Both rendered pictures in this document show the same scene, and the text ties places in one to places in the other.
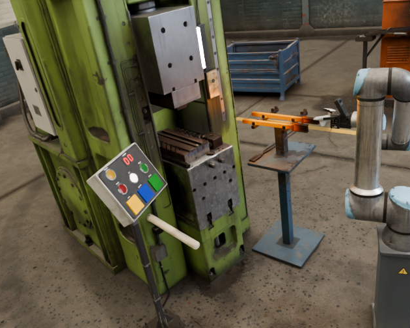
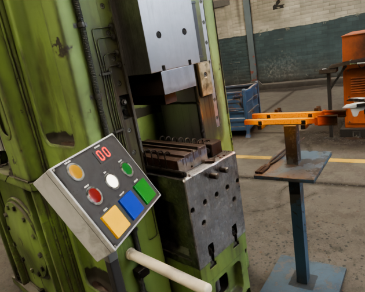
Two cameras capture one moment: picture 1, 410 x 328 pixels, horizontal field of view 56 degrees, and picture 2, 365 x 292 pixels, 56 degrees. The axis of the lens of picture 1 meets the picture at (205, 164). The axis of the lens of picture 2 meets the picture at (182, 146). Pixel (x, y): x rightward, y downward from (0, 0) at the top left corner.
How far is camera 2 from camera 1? 87 cm
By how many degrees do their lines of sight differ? 13
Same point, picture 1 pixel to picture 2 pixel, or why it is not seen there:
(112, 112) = (79, 95)
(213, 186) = (215, 205)
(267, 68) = (232, 107)
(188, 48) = (181, 18)
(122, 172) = (94, 170)
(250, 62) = not seen: hidden behind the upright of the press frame
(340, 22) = (284, 76)
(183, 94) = (175, 77)
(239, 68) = not seen: hidden behind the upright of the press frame
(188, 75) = (181, 53)
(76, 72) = (31, 58)
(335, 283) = not seen: outside the picture
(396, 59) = (360, 89)
